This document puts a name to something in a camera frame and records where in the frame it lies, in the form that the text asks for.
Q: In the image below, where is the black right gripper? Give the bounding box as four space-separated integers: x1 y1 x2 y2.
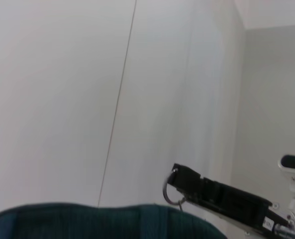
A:
167 163 295 235

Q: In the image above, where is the white camera with dark lens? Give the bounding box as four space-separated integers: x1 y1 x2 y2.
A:
278 154 295 194

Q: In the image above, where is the dark teal insulated lunch bag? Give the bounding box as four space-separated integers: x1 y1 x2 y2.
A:
0 203 228 239

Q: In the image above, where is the metal zipper pull ring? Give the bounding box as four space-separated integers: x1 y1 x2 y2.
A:
162 168 188 212

